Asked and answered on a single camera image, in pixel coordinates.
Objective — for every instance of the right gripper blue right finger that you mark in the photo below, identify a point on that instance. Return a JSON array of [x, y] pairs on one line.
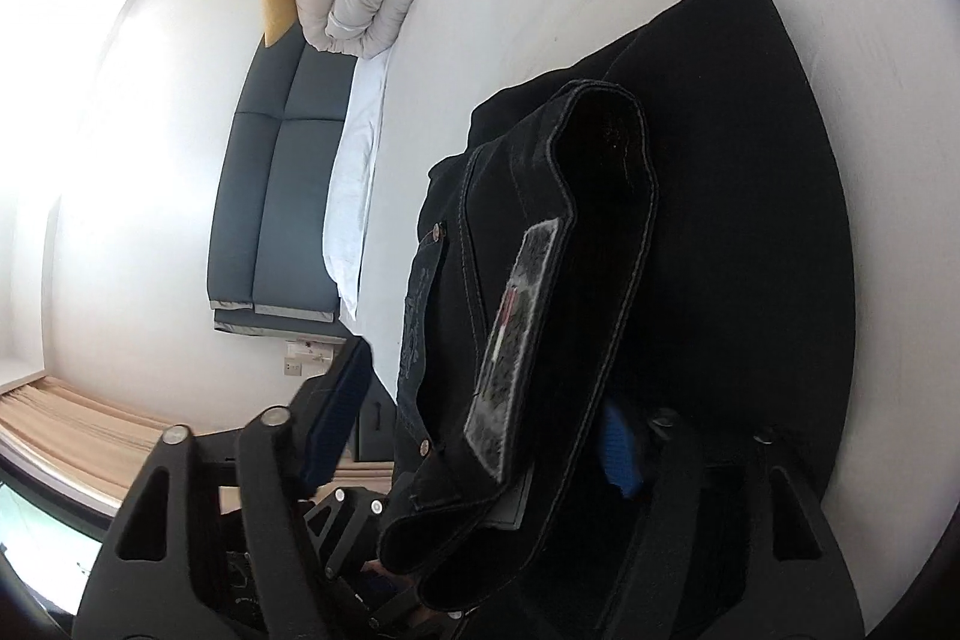
[[620, 454]]

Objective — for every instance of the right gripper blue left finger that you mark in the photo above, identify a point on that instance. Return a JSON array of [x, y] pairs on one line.
[[324, 412]]

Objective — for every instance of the black denim pants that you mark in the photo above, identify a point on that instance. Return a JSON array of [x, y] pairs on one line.
[[660, 227]]

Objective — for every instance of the person's left hand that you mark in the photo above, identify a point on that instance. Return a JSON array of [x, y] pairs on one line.
[[420, 614]]

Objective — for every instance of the grey upholstered headboard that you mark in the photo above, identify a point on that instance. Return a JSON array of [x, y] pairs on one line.
[[265, 274]]

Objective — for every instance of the white pillow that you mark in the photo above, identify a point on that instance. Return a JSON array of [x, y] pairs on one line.
[[351, 187]]

